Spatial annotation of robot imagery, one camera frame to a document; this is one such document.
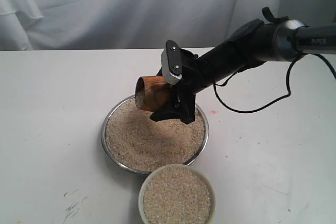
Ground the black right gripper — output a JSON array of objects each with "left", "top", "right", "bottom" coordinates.
[{"left": 150, "top": 48, "right": 206, "bottom": 124}]

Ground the brown wooden cup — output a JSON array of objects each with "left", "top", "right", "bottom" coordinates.
[{"left": 134, "top": 76, "right": 173, "bottom": 112}]

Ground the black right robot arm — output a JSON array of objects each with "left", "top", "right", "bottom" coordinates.
[{"left": 150, "top": 7, "right": 335, "bottom": 124}]

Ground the round steel rice plate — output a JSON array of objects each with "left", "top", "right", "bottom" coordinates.
[{"left": 100, "top": 96, "right": 209, "bottom": 175}]

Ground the white ceramic rice bowl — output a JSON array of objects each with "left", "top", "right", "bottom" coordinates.
[{"left": 138, "top": 164, "right": 216, "bottom": 223}]

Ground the white backdrop cloth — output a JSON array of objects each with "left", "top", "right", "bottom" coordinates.
[{"left": 1, "top": 0, "right": 335, "bottom": 50}]

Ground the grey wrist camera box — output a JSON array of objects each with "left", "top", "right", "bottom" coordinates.
[{"left": 161, "top": 40, "right": 182, "bottom": 85}]

